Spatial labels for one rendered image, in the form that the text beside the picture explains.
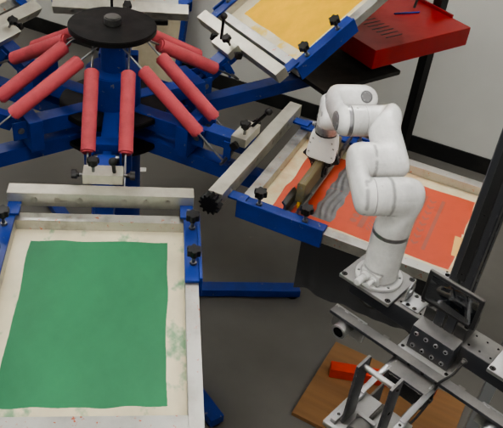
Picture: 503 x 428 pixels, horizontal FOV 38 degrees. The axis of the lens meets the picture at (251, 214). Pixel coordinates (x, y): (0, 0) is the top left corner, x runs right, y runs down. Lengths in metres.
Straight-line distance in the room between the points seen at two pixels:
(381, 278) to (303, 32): 1.42
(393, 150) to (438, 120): 2.78
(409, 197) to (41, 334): 1.01
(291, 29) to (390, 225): 1.46
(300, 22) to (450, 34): 0.80
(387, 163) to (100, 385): 0.89
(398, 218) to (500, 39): 2.64
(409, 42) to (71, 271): 1.90
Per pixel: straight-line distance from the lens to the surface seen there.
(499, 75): 4.45
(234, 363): 3.21
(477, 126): 4.60
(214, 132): 2.65
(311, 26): 3.10
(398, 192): 1.79
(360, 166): 1.80
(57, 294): 2.13
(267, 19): 3.22
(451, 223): 2.58
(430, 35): 3.53
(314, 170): 2.48
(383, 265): 1.92
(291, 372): 3.22
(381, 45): 3.33
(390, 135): 1.90
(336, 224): 2.44
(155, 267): 2.20
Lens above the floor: 2.44
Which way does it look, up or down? 38 degrees down
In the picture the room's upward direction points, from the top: 7 degrees clockwise
